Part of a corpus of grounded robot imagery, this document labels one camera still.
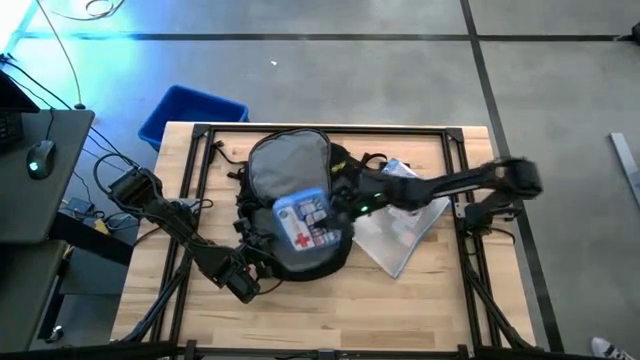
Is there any black desk foot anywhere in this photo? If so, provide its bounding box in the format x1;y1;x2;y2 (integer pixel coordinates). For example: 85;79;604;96
48;210;137;267

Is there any blue plastic bin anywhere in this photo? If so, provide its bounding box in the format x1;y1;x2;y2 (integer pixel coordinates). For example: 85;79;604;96
137;83;250;152

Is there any grey metal bar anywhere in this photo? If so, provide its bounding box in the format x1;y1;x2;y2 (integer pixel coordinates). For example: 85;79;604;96
608;131;640;210

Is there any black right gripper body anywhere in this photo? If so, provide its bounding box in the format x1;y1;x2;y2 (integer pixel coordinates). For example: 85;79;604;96
329;169;384;221

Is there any black floor cable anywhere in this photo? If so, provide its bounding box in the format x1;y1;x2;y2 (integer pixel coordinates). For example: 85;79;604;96
0;52;154;179

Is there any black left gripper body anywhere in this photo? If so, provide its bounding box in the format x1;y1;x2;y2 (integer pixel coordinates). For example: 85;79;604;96
214;244;263;305

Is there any black floor object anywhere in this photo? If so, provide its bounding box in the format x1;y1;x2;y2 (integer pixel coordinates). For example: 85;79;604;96
615;20;640;47

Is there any person's shoe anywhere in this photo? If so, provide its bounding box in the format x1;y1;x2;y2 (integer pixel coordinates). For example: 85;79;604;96
590;336;639;360

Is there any black computer mouse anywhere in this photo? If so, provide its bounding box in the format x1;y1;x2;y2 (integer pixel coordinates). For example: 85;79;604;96
25;138;57;181

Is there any dark grey desk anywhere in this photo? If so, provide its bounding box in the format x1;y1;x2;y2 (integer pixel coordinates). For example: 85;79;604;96
0;108;96;245
0;238;70;354

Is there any black aluminium rig frame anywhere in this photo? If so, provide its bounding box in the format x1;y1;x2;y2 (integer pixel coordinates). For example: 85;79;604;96
117;122;539;360

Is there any clear blue-trimmed zip pouch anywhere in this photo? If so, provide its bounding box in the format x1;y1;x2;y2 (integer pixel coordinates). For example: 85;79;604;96
349;158;451;280

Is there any black laptop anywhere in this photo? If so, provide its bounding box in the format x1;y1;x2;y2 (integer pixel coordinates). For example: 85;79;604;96
0;68;42;151

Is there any black power adapter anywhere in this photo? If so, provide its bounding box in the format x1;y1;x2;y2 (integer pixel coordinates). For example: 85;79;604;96
63;196;97;217

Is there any black caster wheel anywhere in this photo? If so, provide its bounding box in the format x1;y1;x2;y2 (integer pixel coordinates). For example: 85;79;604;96
43;323;67;346

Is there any black and grey backpack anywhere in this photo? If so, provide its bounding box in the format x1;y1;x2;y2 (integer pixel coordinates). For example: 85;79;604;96
212;127;391;283

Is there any pale floor cable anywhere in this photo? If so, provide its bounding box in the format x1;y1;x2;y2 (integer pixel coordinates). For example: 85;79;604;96
33;0;87;111

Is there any blue first aid kit box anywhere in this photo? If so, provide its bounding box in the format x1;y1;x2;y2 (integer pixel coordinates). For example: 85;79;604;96
272;187;347;252

